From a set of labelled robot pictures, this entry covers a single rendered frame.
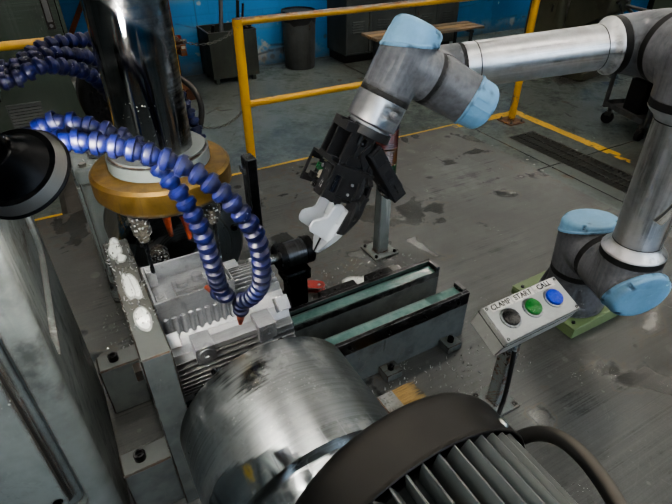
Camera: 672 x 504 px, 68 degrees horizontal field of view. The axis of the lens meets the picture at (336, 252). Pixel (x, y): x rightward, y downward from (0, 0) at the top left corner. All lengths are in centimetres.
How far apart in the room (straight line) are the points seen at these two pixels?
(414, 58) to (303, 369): 43
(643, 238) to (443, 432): 79
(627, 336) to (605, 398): 21
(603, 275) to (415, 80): 58
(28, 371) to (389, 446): 42
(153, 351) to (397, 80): 48
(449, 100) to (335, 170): 19
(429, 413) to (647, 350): 103
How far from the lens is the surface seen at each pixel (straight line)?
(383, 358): 107
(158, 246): 101
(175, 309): 78
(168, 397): 75
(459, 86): 76
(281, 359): 62
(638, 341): 134
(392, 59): 72
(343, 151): 72
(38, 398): 66
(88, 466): 76
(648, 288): 110
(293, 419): 57
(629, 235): 106
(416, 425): 32
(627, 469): 109
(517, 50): 93
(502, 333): 84
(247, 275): 85
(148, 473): 88
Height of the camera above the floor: 162
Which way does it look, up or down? 36 degrees down
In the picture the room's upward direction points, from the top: straight up
